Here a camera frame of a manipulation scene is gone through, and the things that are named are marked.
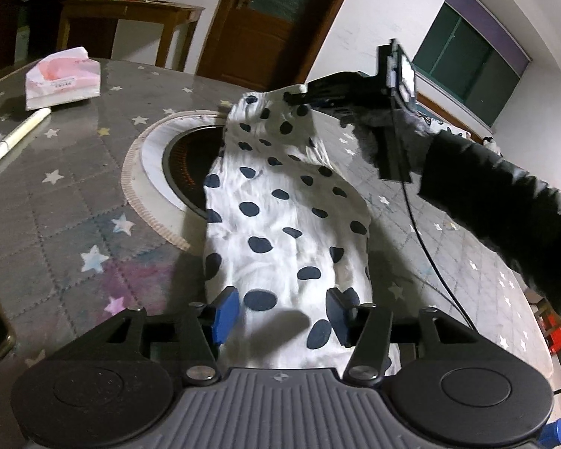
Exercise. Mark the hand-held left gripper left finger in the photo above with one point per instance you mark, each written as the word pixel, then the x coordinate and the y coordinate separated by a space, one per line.
pixel 226 315

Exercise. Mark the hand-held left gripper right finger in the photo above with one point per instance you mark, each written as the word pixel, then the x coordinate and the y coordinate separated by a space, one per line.
pixel 339 315

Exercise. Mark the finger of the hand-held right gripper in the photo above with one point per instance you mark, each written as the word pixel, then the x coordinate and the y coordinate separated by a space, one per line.
pixel 299 96

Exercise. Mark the white navy polka dot garment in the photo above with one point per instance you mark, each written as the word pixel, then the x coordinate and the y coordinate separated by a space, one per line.
pixel 285 224

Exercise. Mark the person's right forearm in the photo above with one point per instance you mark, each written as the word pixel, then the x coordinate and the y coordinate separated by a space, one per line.
pixel 495 196

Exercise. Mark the person's right hand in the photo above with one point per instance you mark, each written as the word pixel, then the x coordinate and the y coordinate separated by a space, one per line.
pixel 364 135

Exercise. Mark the green framed window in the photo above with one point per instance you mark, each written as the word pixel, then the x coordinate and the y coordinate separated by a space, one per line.
pixel 458 56

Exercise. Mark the butterfly print pillow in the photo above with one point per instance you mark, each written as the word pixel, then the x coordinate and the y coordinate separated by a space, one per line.
pixel 442 126

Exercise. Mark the brown wooden door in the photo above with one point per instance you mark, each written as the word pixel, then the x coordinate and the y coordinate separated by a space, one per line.
pixel 262 32

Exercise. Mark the purple window blind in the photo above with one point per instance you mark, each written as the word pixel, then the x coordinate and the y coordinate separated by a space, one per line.
pixel 495 32

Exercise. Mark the black white plush toy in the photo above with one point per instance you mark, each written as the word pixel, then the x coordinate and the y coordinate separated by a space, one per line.
pixel 491 145

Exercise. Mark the round black built-in cooker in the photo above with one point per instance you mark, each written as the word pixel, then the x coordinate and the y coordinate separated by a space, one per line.
pixel 187 168

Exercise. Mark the round built-in table stove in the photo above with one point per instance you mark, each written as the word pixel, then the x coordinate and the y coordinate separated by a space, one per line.
pixel 145 187

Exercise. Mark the wooden side table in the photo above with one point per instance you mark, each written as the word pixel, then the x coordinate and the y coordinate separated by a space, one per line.
pixel 135 9

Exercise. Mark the pink white tissue pack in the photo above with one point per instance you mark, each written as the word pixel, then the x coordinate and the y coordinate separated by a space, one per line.
pixel 60 79

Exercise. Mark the white marker pen red cap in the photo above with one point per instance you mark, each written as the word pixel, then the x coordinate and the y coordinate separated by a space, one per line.
pixel 18 135

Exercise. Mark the dark wooden shelf cabinet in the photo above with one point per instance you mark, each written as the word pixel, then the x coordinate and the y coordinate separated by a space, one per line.
pixel 9 18

